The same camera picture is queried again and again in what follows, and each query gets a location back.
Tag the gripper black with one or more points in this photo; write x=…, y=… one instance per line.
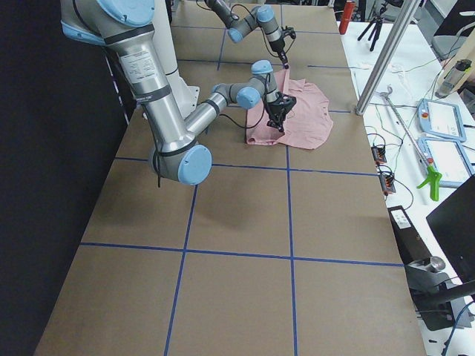
x=278, y=48
x=274, y=110

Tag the pink Snoopy t-shirt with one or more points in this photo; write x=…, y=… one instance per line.
x=308, y=124

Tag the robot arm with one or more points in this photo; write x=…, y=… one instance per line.
x=139, y=34
x=261, y=17

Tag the red cylinder tube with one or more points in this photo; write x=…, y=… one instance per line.
x=346, y=16

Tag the black tripod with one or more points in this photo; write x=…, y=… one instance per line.
x=375, y=25

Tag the orange circuit board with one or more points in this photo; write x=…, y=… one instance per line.
x=387, y=179
x=379, y=154

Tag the metal reacher grabber tool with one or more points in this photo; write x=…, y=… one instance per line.
x=433, y=177

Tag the far blue teach pendant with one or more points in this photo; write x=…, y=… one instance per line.
x=441, y=119

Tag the blue teach pendant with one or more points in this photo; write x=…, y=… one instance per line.
x=441, y=119
x=449, y=159

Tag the clear water bottle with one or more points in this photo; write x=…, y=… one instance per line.
x=454, y=76

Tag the near blue teach pendant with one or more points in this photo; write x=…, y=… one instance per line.
x=449, y=159

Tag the black box with label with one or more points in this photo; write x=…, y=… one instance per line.
x=411, y=246

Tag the black monitor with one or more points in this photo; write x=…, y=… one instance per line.
x=452, y=224

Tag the aluminium frame post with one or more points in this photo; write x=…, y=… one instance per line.
x=408, y=9

